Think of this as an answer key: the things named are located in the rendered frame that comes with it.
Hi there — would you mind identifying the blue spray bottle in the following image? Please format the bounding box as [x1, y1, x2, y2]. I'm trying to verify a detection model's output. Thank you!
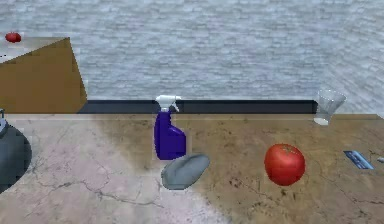
[153, 94, 187, 161]

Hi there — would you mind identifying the large red tomato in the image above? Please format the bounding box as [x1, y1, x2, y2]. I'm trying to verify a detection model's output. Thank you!
[263, 143, 307, 187]

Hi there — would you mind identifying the clear drinking glass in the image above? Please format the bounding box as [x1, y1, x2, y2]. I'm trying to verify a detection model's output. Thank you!
[313, 89, 347, 127]

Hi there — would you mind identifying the brown cupboard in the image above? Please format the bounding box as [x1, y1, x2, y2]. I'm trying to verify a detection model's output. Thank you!
[0, 36, 88, 115]

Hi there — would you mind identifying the blue card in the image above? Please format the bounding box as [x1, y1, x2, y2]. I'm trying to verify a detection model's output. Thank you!
[343, 150, 375, 171]

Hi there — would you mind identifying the small red tomato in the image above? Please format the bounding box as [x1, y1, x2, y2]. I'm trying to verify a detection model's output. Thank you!
[4, 31, 23, 44]

